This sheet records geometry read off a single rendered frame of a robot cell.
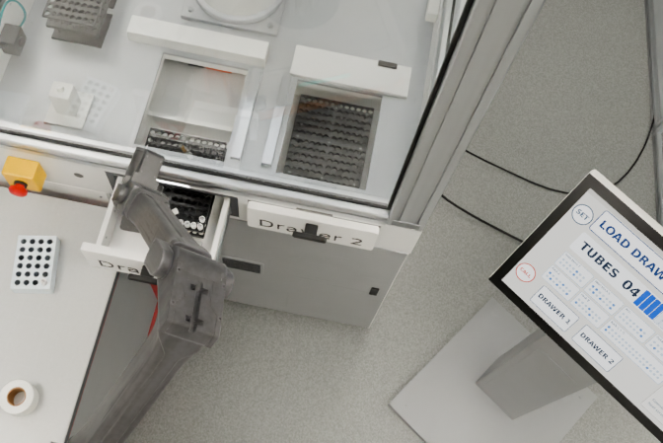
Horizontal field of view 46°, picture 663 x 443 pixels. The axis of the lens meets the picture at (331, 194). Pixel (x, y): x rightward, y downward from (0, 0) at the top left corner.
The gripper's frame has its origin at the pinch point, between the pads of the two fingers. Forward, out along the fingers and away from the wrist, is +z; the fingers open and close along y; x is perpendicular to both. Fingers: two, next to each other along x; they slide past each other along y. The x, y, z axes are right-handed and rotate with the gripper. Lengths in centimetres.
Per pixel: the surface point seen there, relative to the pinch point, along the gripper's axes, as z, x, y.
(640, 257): -16, -96, 8
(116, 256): -0.3, 4.9, -10.0
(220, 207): 13.7, -11.5, 5.7
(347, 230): 6.7, -40.9, 5.3
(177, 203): 6.4, -3.3, 3.8
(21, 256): 12.1, 29.4, -13.6
